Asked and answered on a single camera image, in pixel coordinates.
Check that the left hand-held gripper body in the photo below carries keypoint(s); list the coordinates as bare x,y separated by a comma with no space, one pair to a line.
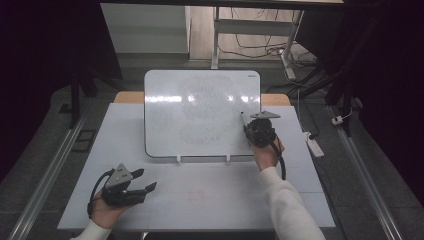
118,188

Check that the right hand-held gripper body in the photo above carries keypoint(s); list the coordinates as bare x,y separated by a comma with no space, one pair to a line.
265,131

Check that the white whiteboard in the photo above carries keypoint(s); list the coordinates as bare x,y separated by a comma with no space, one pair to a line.
196,126

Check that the person's right hand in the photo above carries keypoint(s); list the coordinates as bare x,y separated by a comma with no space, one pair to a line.
266,156

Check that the person's left hand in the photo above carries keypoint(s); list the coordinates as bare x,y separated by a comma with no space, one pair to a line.
106,213

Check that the white whiteboard stand clip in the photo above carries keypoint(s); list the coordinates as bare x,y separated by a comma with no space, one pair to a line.
178,159
228,158

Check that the black plug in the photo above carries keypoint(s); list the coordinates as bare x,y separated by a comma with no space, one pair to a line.
312,136

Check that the white power strip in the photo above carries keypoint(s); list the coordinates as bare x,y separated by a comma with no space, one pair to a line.
314,145

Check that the small white adapter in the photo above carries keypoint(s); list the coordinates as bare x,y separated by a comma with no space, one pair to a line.
337,120

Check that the black metal stand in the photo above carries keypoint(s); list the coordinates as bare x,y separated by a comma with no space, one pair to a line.
76,96
340,86

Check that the grey cabinet panel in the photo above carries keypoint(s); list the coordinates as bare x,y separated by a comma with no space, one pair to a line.
145,28

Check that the aluminium floor rail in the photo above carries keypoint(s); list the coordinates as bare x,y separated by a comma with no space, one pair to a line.
50,173
366,173

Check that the white metal desk frame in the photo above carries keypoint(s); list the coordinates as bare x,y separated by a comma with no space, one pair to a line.
253,27

